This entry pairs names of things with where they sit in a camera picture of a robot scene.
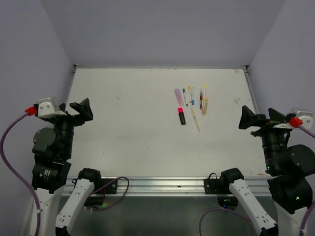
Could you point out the black pink highlighter body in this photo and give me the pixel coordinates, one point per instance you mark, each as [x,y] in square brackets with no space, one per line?
[182,118]

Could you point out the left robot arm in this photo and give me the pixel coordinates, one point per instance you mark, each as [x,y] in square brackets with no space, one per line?
[52,149]

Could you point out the olive clear pen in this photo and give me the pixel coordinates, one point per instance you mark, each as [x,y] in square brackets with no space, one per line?
[205,106]

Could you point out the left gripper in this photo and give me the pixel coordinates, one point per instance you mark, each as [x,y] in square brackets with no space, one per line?
[82,108]

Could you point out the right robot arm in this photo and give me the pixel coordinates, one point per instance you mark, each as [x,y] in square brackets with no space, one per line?
[288,168]

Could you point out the white blue marker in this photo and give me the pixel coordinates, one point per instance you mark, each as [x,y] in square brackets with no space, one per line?
[192,95]

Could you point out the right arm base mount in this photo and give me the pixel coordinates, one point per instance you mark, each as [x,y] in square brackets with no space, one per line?
[213,186]

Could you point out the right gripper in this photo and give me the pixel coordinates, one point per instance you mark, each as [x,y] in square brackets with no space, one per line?
[248,117]

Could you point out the white green marker body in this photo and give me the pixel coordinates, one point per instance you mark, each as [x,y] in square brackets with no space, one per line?
[185,99]

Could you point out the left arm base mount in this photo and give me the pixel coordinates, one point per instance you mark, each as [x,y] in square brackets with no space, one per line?
[99,202]

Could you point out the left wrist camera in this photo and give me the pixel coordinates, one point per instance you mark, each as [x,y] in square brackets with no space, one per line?
[45,108]

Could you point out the lilac highlighter body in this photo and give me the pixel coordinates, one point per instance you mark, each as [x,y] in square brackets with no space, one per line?
[179,99]

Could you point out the aluminium front rail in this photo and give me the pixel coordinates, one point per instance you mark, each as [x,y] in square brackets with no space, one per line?
[184,186]

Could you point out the orange clear pen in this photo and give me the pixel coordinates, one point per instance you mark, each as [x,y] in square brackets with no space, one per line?
[202,107]

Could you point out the yellow cap clear pen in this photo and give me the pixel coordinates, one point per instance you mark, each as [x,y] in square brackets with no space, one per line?
[204,91]

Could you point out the lilac highlighter cap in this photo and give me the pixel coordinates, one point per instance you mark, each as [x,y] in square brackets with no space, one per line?
[177,92]

